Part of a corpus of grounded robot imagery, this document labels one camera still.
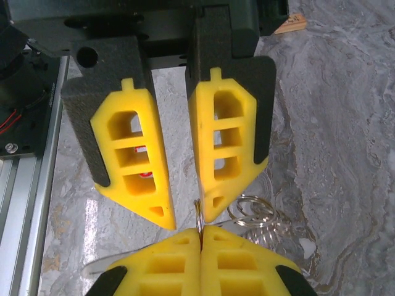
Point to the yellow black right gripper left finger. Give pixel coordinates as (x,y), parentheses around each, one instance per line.
(166,271)

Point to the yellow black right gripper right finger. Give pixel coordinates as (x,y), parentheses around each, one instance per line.
(234,271)

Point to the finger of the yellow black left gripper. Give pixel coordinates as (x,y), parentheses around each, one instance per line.
(205,123)
(123,143)

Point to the red plastic key tag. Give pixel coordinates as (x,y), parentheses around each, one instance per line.
(144,175)

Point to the metal strip with key rings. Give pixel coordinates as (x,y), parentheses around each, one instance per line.
(262,220)

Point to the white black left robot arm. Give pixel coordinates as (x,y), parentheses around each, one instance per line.
(9,46)

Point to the orange wooden tag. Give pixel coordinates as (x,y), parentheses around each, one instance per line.
(293,26)

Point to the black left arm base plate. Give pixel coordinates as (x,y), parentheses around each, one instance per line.
(27,117)

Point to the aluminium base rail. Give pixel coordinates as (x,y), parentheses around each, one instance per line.
(27,216)

